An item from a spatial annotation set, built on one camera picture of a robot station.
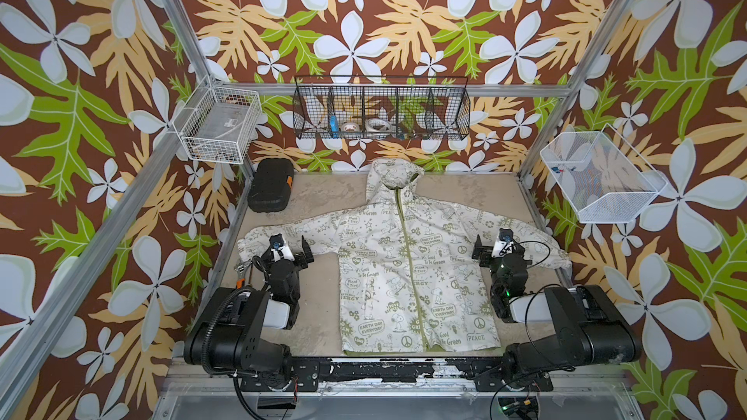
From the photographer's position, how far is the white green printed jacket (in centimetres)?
82

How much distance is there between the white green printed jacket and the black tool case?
0.10m

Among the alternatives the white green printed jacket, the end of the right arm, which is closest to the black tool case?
the white green printed jacket

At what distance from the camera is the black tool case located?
107 cm

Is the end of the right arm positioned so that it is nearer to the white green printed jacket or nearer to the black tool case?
the white green printed jacket
